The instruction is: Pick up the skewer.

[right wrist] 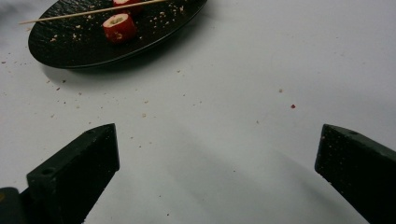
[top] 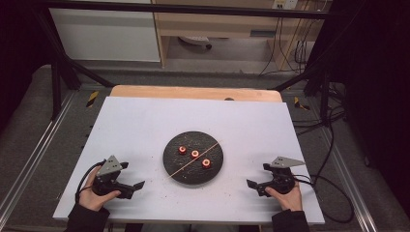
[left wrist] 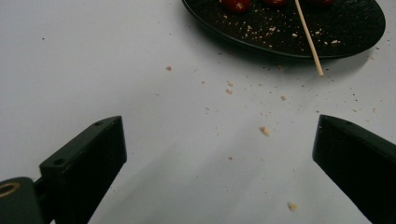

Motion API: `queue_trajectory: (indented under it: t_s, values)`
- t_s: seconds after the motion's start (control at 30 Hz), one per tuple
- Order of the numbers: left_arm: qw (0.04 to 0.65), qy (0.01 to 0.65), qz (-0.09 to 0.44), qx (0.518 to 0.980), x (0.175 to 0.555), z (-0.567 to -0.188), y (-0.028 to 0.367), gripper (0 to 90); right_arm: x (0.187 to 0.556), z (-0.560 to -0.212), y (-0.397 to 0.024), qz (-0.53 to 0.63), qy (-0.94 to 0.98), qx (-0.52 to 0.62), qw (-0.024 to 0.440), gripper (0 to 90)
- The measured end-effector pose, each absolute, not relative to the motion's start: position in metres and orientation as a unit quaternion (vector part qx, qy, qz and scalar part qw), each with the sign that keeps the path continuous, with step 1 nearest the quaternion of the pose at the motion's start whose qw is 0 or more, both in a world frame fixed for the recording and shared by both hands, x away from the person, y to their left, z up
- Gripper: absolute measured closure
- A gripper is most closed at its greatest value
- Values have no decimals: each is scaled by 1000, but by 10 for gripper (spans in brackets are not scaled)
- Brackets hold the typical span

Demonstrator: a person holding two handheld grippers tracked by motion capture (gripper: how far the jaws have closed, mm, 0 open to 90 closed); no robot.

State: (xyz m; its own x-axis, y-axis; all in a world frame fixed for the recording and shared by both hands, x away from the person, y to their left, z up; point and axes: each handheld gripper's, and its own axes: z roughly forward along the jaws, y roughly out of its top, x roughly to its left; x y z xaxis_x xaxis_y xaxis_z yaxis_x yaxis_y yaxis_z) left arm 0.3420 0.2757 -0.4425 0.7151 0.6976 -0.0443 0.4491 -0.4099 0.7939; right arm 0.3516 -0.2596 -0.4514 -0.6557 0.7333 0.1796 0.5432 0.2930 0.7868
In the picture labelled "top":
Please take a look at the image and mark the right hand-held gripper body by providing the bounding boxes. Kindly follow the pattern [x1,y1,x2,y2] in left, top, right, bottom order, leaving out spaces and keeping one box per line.
[256,156,307,197]

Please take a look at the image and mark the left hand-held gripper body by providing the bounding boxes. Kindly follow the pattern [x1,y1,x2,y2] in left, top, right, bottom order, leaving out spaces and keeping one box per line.
[91,155,135,200]

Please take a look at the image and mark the black round plate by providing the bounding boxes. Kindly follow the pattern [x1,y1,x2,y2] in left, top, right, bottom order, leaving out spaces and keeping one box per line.
[162,130,224,186]

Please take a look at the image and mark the thin wooden skewer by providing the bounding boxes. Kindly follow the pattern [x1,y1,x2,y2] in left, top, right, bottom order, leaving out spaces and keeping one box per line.
[167,141,220,179]

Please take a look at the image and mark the person's right hand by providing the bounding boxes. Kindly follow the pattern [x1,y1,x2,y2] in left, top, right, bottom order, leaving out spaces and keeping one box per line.
[264,186,304,213]

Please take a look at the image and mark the person's left hand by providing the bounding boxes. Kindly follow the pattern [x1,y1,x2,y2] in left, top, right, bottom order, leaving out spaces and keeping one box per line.
[77,165,122,213]

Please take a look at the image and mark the white board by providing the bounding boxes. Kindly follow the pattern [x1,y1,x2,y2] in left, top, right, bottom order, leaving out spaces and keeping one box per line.
[52,96,326,225]

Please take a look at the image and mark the yellow black tape strip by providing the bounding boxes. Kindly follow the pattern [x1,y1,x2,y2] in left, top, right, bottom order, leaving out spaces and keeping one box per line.
[85,90,101,108]
[293,96,310,111]

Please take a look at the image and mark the wooden table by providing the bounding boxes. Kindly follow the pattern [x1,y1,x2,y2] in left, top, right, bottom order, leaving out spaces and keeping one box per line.
[109,84,283,103]

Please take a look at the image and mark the white cabinet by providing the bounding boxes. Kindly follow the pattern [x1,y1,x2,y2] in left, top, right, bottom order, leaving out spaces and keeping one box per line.
[48,0,161,63]

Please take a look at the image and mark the black curtain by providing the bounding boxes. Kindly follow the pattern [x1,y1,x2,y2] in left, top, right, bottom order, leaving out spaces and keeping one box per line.
[307,0,410,212]
[0,0,57,131]

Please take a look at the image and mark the grey chair base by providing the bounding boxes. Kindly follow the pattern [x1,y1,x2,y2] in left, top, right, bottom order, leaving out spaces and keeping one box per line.
[178,35,214,50]

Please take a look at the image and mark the light wooden desk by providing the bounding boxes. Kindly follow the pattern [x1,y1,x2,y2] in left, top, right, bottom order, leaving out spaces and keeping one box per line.
[151,0,327,71]

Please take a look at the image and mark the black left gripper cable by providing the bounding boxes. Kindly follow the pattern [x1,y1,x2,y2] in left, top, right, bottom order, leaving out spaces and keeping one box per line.
[74,159,106,205]

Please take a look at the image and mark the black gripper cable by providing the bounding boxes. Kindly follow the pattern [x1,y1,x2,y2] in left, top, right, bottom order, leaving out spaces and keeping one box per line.
[74,159,106,205]
[292,173,356,224]

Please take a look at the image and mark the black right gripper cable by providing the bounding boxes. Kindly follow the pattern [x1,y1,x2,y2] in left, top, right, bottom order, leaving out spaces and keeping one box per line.
[292,173,356,224]

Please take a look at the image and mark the aluminium rail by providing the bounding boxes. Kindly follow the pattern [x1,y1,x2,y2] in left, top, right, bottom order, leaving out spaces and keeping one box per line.
[0,91,77,220]
[316,125,379,232]

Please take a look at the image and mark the black floor cables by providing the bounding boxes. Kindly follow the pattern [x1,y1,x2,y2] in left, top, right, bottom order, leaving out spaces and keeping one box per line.
[291,80,348,137]

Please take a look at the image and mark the hanging black cables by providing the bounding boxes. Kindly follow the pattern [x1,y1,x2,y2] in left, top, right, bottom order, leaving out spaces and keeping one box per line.
[258,15,319,77]

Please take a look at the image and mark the black metal frame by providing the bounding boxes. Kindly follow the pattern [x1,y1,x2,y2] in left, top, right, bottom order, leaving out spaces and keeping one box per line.
[32,0,334,123]

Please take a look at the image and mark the white wall socket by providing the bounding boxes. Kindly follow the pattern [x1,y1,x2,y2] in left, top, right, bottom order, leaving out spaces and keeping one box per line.
[272,0,300,11]

